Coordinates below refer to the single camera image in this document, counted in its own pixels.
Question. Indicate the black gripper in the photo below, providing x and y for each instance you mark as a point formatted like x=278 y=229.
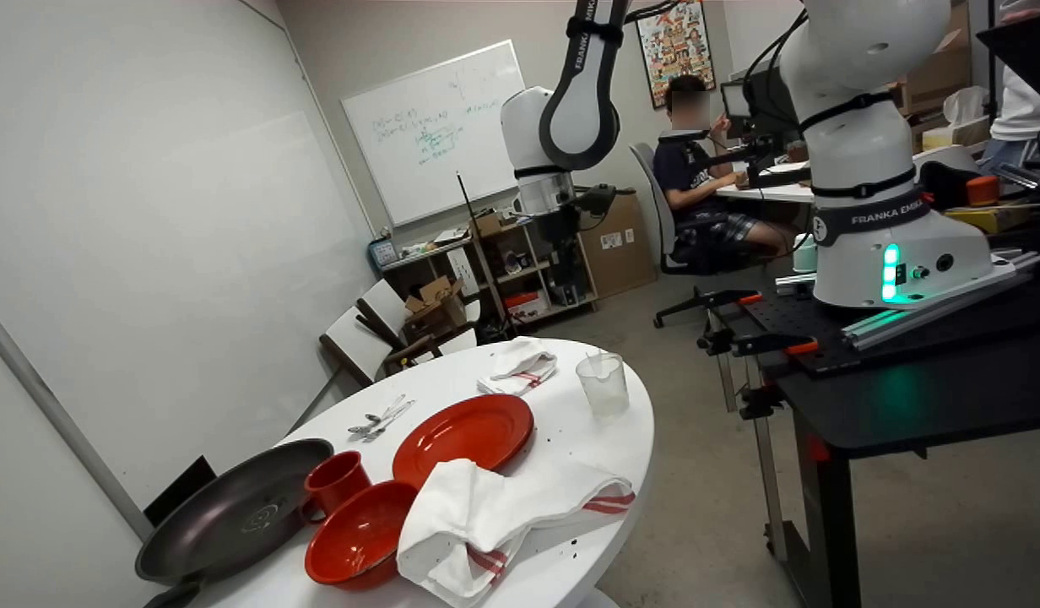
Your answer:
x=557 y=231

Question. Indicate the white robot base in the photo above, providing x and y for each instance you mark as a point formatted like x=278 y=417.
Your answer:
x=874 y=237

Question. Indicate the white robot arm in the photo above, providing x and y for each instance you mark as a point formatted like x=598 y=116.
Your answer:
x=834 y=68

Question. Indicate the white folded towel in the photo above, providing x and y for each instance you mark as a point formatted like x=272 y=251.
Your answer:
x=469 y=525

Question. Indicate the cardboard box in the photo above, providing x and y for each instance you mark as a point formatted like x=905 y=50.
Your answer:
x=619 y=248

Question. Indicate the clear plastic cup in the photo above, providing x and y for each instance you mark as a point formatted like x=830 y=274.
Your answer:
x=601 y=380

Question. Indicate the seated person in dark shirt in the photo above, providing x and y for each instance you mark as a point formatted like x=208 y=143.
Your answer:
x=691 y=178

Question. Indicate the black office chair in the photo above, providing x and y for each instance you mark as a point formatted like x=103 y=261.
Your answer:
x=679 y=246

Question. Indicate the orange black clamp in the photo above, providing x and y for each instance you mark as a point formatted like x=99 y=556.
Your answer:
x=729 y=342

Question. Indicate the red plate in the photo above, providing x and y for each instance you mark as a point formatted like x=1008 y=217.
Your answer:
x=491 y=429

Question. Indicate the metal spoon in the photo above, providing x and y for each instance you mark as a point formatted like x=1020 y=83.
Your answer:
x=395 y=407

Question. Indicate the metal fork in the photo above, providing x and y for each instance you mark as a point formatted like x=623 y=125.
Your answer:
x=370 y=429

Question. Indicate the red mug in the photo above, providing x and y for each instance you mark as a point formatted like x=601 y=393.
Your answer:
x=332 y=485

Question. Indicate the red bowl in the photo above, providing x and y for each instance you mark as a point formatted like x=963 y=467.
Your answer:
x=355 y=546

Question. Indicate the black frying pan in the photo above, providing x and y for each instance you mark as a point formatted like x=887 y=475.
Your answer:
x=229 y=521

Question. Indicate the black perforated workbench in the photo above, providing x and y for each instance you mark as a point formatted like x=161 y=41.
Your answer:
x=963 y=375

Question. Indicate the whiteboard on wall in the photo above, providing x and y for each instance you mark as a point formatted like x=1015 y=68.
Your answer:
x=433 y=138

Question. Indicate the round white pedestal table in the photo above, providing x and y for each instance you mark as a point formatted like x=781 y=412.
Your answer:
x=556 y=569

